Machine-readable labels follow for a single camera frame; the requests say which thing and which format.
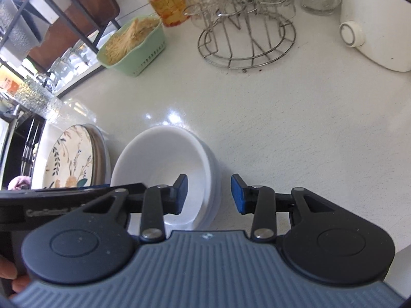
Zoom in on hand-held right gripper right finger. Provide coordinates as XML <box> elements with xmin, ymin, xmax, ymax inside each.
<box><xmin>230</xmin><ymin>173</ymin><xmax>325</xmax><ymax>243</ymax></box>

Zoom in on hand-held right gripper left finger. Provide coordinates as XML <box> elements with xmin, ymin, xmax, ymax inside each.
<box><xmin>82</xmin><ymin>174</ymin><xmax>189</xmax><ymax>243</ymax></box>

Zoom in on person's left hand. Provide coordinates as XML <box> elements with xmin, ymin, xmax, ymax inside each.
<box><xmin>0</xmin><ymin>256</ymin><xmax>31</xmax><ymax>301</ymax></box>

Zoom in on black metal kitchen rack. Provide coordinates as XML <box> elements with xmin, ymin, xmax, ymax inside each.
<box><xmin>0</xmin><ymin>0</ymin><xmax>123</xmax><ymax>81</ymax></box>

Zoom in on small plain drinking glass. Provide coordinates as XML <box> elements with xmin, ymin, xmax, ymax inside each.
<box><xmin>66</xmin><ymin>46</ymin><xmax>94</xmax><ymax>75</ymax></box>

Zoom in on red-lid plastic jar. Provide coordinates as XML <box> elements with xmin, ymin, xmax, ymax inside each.
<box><xmin>134</xmin><ymin>0</ymin><xmax>192</xmax><ymax>28</ymax></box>

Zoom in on floral ceramic plate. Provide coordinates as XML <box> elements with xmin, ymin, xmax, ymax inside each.
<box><xmin>42</xmin><ymin>124</ymin><xmax>97</xmax><ymax>190</ymax></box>

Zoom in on tall textured glass tumbler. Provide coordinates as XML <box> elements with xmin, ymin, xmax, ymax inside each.
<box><xmin>14</xmin><ymin>80</ymin><xmax>63</xmax><ymax>124</ymax></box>

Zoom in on white ceramic plate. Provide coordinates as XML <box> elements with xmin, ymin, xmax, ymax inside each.
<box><xmin>30</xmin><ymin>123</ymin><xmax>111</xmax><ymax>190</ymax></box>

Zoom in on green plastic basket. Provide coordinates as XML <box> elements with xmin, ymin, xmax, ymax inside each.
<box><xmin>96</xmin><ymin>15</ymin><xmax>168</xmax><ymax>78</ymax></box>

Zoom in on orange box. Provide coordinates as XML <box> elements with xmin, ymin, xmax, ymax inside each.
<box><xmin>0</xmin><ymin>67</ymin><xmax>24</xmax><ymax>96</ymax></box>

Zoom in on wooden cutting board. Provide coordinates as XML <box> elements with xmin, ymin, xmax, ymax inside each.
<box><xmin>27</xmin><ymin>0</ymin><xmax>121</xmax><ymax>70</ymax></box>

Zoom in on white ceramic bowl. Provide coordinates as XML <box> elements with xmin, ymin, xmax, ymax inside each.
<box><xmin>180</xmin><ymin>131</ymin><xmax>223</xmax><ymax>229</ymax></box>
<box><xmin>110</xmin><ymin>126</ymin><xmax>214</xmax><ymax>230</ymax></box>

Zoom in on pink cloth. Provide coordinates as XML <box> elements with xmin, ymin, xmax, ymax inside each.
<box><xmin>8</xmin><ymin>176</ymin><xmax>32</xmax><ymax>191</ymax></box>

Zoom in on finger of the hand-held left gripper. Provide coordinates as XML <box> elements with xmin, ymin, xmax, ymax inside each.
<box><xmin>96</xmin><ymin>183</ymin><xmax>147</xmax><ymax>197</ymax></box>

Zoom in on wire glass holder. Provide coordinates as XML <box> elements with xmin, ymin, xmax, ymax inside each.
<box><xmin>184</xmin><ymin>0</ymin><xmax>296</xmax><ymax>70</ymax></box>

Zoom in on white kitchen appliance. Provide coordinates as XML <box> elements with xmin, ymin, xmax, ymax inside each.
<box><xmin>339</xmin><ymin>0</ymin><xmax>411</xmax><ymax>73</ymax></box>

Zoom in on large aluminium foil roll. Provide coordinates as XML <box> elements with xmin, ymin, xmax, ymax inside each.
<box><xmin>0</xmin><ymin>0</ymin><xmax>43</xmax><ymax>60</ymax></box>

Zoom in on steel sink drain rack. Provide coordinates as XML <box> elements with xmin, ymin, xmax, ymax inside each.
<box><xmin>0</xmin><ymin>103</ymin><xmax>46</xmax><ymax>187</ymax></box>

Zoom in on white wrap roll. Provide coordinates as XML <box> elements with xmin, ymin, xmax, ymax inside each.
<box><xmin>27</xmin><ymin>0</ymin><xmax>72</xmax><ymax>25</ymax></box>

